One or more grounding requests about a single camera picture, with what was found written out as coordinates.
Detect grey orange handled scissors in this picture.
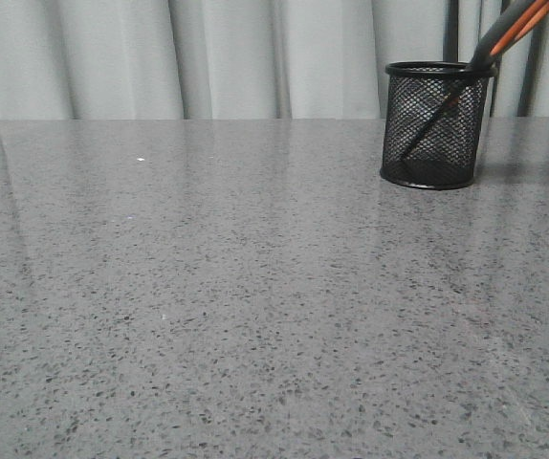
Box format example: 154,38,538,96
402,0,549,159

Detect black mesh pen bucket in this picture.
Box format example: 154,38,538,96
380,61,496,190

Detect grey curtain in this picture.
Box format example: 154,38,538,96
0,0,549,120

